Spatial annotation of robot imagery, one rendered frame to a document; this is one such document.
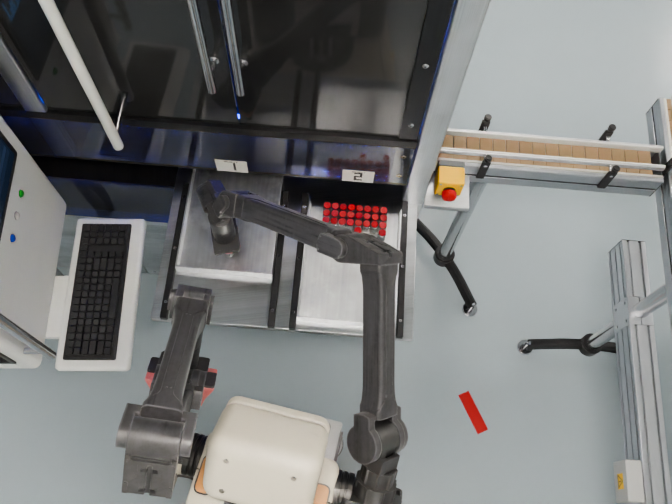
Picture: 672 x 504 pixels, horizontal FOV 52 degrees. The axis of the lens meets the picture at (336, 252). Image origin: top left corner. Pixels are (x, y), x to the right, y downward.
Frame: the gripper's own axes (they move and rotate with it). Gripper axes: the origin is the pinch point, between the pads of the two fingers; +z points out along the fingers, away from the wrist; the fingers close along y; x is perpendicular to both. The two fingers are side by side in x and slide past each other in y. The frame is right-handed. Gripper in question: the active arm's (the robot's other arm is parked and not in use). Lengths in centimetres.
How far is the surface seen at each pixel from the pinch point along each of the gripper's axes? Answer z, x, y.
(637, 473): 40, -108, -74
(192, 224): 5.8, 9.4, 11.5
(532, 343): 86, -106, -20
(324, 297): 6.0, -23.4, -15.9
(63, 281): 14.4, 47.6, 3.9
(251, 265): 5.9, -5.2, -3.5
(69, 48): -62, 22, 19
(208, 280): 6.3, 6.8, -5.8
